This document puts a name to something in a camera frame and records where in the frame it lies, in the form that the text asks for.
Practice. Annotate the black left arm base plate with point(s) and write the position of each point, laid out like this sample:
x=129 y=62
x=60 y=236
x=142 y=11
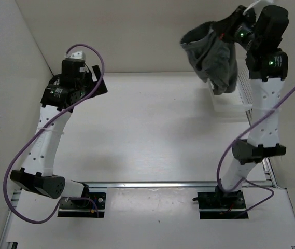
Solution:
x=85 y=208

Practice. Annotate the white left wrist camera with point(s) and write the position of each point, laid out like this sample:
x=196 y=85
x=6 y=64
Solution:
x=79 y=55

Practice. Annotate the aluminium front frame rail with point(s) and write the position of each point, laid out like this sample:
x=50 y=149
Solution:
x=190 y=184

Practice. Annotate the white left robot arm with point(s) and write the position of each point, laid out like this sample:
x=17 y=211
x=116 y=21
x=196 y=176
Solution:
x=36 y=175

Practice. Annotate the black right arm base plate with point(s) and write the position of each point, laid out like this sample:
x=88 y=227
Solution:
x=218 y=205

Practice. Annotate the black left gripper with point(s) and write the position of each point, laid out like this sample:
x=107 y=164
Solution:
x=100 y=90

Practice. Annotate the aluminium right frame rail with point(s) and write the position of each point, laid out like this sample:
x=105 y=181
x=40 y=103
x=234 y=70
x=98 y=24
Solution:
x=269 y=172

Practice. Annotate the white perforated plastic basket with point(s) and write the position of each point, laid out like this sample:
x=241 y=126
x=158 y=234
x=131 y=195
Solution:
x=238 y=101

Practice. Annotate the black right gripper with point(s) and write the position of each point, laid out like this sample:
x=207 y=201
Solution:
x=225 y=27

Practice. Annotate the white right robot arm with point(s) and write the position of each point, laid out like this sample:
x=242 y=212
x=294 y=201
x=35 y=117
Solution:
x=267 y=73

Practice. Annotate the grey cotton shorts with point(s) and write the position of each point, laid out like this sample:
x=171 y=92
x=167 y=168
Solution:
x=211 y=58

